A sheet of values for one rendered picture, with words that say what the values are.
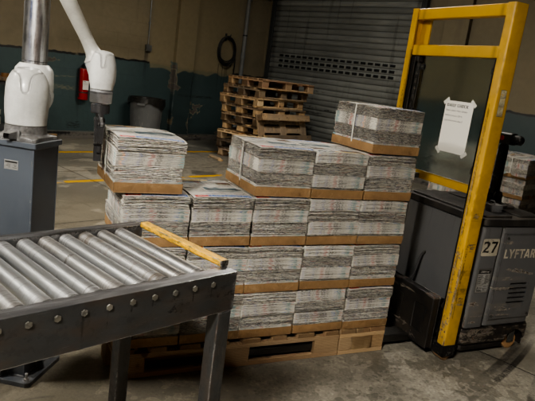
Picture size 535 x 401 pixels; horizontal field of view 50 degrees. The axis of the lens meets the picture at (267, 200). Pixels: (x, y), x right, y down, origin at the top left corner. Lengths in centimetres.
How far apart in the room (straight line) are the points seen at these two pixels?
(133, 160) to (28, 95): 45
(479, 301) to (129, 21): 782
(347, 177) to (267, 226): 46
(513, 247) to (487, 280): 23
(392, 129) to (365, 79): 728
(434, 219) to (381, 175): 70
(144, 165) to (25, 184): 45
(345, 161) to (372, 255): 54
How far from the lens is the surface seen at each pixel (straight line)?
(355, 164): 275
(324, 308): 291
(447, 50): 331
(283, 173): 258
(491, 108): 300
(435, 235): 344
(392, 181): 291
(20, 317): 135
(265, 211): 257
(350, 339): 310
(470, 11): 325
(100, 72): 240
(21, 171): 238
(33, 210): 240
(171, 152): 236
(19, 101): 237
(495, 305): 346
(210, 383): 179
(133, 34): 998
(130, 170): 233
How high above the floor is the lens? 137
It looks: 12 degrees down
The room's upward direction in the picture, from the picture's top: 8 degrees clockwise
